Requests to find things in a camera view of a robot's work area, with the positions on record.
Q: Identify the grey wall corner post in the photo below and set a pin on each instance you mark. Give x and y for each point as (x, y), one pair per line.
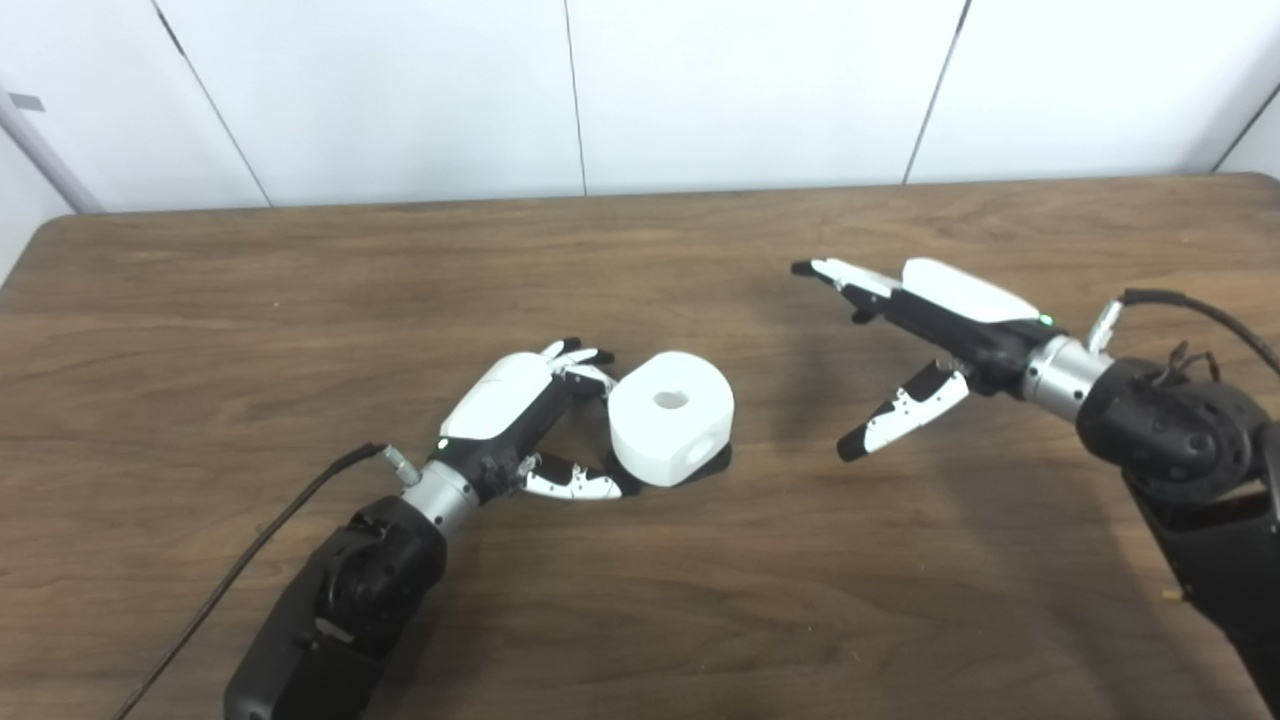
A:
(50, 160)

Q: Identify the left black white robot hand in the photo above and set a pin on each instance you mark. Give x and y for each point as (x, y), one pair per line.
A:
(495, 400)

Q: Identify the small grey tape label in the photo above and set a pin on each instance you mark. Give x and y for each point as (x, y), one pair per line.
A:
(28, 101)

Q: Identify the round white plastic piece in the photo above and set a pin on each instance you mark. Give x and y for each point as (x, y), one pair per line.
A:
(650, 430)

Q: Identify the black plastic holder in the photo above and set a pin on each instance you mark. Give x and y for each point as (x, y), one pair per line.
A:
(715, 462)

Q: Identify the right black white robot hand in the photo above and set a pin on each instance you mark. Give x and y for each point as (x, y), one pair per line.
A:
(960, 295)

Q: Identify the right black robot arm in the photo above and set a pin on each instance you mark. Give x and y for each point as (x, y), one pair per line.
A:
(1180, 430)

